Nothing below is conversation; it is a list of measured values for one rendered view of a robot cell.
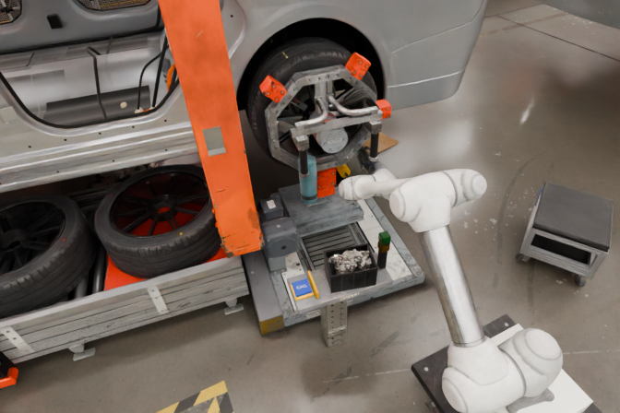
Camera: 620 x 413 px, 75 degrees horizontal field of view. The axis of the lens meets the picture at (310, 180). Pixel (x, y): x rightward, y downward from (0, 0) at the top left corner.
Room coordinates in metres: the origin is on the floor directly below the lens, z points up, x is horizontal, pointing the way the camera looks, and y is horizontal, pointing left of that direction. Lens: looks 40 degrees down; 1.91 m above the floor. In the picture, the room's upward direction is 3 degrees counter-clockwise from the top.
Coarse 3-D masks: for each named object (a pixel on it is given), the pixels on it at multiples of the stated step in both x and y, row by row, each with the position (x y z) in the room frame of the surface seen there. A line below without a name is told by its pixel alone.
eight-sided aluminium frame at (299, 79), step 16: (304, 80) 1.64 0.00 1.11; (320, 80) 1.67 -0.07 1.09; (352, 80) 1.71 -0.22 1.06; (288, 96) 1.64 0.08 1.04; (272, 112) 1.60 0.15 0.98; (272, 128) 1.60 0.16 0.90; (272, 144) 1.60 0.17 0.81; (352, 144) 1.76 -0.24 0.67; (288, 160) 1.63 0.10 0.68; (320, 160) 1.71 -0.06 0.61; (336, 160) 1.69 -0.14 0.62
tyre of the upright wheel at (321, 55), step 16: (288, 48) 1.86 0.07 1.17; (304, 48) 1.82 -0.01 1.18; (320, 48) 1.82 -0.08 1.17; (336, 48) 1.86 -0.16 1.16; (272, 64) 1.80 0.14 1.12; (288, 64) 1.72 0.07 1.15; (304, 64) 1.73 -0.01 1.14; (320, 64) 1.75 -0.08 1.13; (336, 64) 1.78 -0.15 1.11; (256, 80) 1.79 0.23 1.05; (288, 80) 1.71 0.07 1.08; (368, 80) 1.82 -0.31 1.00; (256, 96) 1.70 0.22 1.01; (256, 112) 1.67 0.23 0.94; (256, 128) 1.66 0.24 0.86
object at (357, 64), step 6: (354, 54) 1.77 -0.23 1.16; (354, 60) 1.74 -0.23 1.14; (360, 60) 1.72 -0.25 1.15; (366, 60) 1.74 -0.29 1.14; (348, 66) 1.75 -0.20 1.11; (354, 66) 1.71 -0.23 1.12; (360, 66) 1.72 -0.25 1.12; (366, 66) 1.72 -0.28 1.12; (354, 72) 1.71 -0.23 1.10; (360, 72) 1.72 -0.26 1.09; (360, 78) 1.72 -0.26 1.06
